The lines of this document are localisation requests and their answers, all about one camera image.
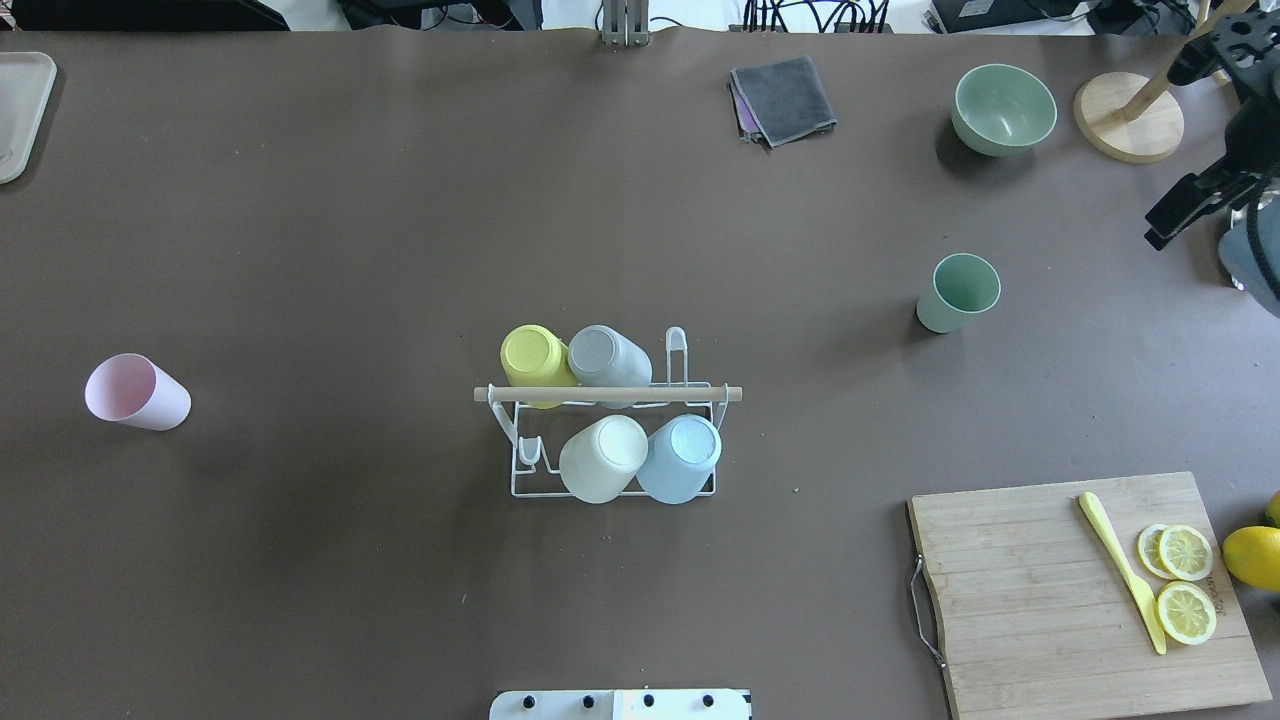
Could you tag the cream cup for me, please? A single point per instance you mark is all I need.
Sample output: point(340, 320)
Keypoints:
point(598, 462)

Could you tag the beige tray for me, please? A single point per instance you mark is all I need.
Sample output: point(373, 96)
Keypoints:
point(26, 85)

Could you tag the grey folded cloth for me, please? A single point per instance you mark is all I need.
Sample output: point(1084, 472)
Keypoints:
point(786, 98)

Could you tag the yellow lemon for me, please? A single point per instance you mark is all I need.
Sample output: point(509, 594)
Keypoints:
point(1251, 554)
point(1271, 515)

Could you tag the bamboo cutting board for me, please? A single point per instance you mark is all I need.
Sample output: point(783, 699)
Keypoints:
point(1034, 621)

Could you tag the yellow cup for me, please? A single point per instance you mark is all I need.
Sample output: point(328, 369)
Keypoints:
point(532, 356)

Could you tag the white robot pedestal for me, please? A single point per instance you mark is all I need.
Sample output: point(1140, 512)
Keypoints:
point(642, 703)

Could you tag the lemon slice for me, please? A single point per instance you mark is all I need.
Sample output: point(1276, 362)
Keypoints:
point(1186, 613)
point(1146, 545)
point(1185, 554)

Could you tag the green bowl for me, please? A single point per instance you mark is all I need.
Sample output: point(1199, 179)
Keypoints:
point(1001, 111)

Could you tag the white wire cup rack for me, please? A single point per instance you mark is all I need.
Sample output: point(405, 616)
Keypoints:
point(534, 467)

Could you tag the grey cup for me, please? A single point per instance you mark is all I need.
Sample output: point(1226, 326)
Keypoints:
point(602, 357)

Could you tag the wooden mug tree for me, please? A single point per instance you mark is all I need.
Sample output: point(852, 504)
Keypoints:
point(1128, 117)

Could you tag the green cup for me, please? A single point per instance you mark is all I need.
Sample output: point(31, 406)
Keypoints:
point(963, 286)

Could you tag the pink cloth under grey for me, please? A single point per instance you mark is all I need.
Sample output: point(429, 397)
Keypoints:
point(748, 128)

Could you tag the light blue cup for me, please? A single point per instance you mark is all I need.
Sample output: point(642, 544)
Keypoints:
point(681, 456)

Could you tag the pink cup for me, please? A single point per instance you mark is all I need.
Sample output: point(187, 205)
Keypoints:
point(131, 390)

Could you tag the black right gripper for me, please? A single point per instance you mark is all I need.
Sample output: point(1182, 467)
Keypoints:
point(1256, 132)

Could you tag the yellow plastic knife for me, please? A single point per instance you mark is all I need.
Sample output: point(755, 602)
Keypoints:
point(1139, 589)

